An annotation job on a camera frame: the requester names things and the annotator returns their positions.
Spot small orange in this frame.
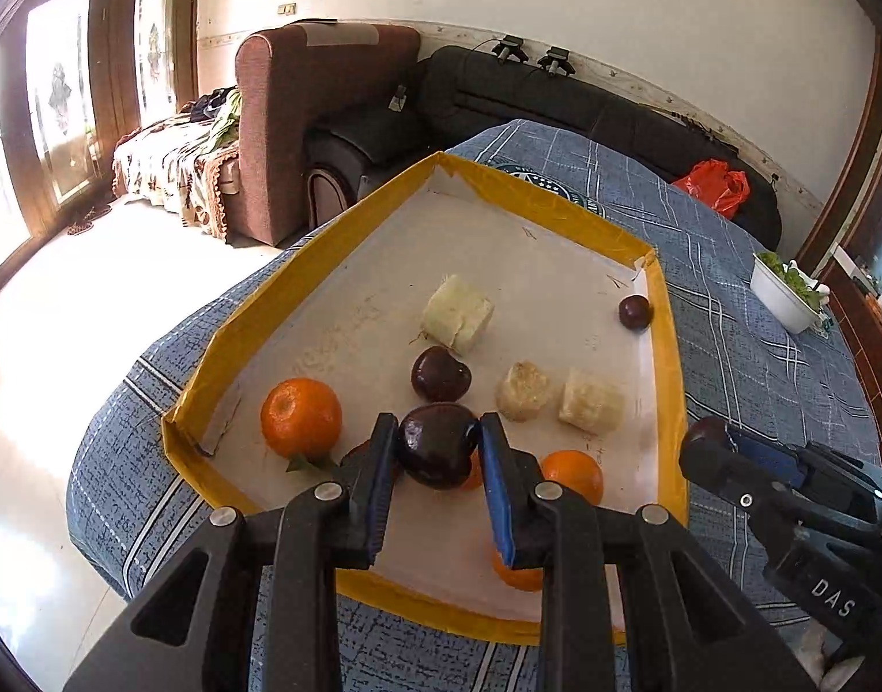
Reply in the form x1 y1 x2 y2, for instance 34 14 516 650
489 550 544 593
541 450 604 506

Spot orange with green leaf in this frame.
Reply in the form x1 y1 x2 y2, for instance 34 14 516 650
259 377 342 470

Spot large banana piece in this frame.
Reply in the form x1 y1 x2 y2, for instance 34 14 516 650
421 275 494 356

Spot red jujube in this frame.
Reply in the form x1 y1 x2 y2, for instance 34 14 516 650
338 439 371 481

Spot orange tangerine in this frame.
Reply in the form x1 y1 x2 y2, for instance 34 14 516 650
461 450 483 491

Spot right hand white glove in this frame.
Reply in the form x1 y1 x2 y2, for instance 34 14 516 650
791 620 879 692

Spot blue plaid tablecloth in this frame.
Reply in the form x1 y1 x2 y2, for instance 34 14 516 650
66 121 880 690

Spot white bowl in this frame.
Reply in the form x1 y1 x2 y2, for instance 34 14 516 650
751 253 823 334

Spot green leafy vegetables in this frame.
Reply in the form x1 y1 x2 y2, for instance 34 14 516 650
755 251 826 311

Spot wooden cabinet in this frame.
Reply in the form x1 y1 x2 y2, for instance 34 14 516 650
799 39 882 462

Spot red plastic bag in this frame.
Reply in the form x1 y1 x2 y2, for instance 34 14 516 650
674 159 751 220

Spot yellow edged white tray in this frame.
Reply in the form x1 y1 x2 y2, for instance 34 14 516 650
161 153 688 644

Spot patterned covered bench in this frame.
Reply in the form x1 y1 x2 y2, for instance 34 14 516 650
113 86 243 240

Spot black clamp device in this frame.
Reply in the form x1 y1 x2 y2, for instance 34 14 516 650
538 47 575 77
493 35 529 64

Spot maroon armchair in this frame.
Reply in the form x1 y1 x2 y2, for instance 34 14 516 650
224 19 421 245

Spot black leather sofa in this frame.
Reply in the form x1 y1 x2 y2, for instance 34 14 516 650
305 46 782 249

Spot wooden glass door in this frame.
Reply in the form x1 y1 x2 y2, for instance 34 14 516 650
0 0 197 291

